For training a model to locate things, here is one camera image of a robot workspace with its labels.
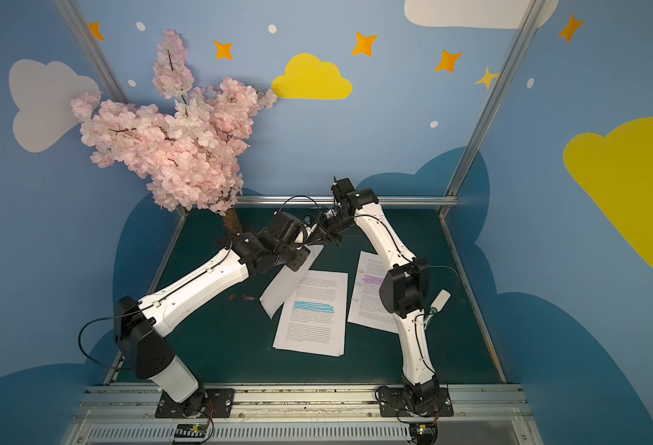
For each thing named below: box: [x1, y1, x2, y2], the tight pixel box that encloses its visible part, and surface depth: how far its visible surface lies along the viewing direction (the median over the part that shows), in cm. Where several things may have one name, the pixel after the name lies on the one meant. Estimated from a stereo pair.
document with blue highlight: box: [272, 269, 348, 357], surface depth 92 cm
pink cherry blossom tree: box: [70, 29, 278, 238], surface depth 67 cm
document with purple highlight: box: [347, 250, 399, 334], surface depth 97 cm
